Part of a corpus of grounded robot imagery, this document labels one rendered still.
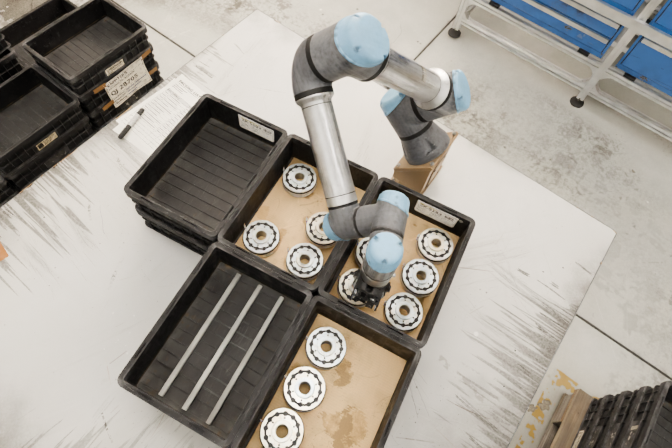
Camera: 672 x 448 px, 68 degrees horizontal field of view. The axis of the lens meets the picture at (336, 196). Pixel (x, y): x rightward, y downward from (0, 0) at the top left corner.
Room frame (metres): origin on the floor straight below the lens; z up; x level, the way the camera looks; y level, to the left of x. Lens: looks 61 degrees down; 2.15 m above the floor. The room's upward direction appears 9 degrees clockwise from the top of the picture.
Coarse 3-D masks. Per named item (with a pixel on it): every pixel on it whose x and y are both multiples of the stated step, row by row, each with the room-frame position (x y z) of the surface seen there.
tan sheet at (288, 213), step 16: (272, 192) 0.70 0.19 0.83; (320, 192) 0.73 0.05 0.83; (272, 208) 0.65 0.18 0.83; (288, 208) 0.66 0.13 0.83; (304, 208) 0.67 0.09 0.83; (320, 208) 0.68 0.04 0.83; (288, 224) 0.61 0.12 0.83; (304, 224) 0.62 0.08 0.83; (240, 240) 0.54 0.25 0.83; (288, 240) 0.56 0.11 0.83; (304, 240) 0.57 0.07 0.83; (272, 256) 0.50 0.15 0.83
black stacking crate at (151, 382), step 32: (224, 256) 0.46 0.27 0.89; (192, 288) 0.36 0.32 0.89; (224, 288) 0.39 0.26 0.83; (288, 288) 0.40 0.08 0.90; (192, 320) 0.29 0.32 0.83; (224, 320) 0.31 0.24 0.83; (256, 320) 0.32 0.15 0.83; (288, 320) 0.33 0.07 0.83; (160, 352) 0.20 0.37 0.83; (192, 352) 0.22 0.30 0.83; (224, 352) 0.23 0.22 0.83; (256, 352) 0.24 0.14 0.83; (160, 384) 0.13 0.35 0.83; (192, 384) 0.14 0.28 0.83; (224, 384) 0.15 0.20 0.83; (256, 384) 0.16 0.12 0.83; (192, 416) 0.07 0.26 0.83; (224, 416) 0.08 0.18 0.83
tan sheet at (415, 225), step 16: (416, 224) 0.67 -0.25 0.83; (432, 224) 0.68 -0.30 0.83; (416, 240) 0.62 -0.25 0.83; (352, 256) 0.54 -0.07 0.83; (416, 256) 0.57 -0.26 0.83; (400, 272) 0.52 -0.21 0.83; (336, 288) 0.44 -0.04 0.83; (400, 288) 0.47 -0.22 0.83; (384, 320) 0.37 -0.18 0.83; (416, 336) 0.35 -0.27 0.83
